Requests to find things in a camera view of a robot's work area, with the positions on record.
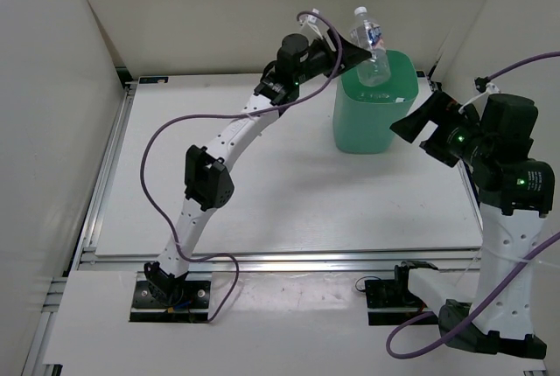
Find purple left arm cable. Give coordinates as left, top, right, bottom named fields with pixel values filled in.
left=139, top=10, right=345, bottom=323

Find green plastic bin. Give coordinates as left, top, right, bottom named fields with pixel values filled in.
left=332, top=50, right=419, bottom=154

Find aluminium table frame rail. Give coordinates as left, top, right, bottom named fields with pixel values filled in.
left=25, top=70, right=548, bottom=376

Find clear bottle white label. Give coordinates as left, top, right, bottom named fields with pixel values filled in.
left=350, top=6, right=391, bottom=87

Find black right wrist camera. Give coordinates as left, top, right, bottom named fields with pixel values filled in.
left=480, top=94, right=538, bottom=163

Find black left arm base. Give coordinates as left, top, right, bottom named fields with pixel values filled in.
left=129, top=261, right=212, bottom=324

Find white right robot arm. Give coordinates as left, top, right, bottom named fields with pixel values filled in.
left=391, top=91, right=555, bottom=359

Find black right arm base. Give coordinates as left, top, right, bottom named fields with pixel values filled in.
left=354, top=261, right=438, bottom=326

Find clear unlabeled plastic bottle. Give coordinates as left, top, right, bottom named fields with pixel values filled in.
left=357, top=91, right=392, bottom=103

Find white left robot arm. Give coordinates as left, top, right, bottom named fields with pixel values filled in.
left=144, top=29, right=369, bottom=306

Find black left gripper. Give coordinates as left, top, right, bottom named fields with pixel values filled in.
left=293, top=25, right=370, bottom=85

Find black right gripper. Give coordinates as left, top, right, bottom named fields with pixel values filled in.
left=390, top=90, right=493, bottom=168

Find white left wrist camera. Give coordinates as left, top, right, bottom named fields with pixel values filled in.
left=298, top=8, right=325, bottom=44

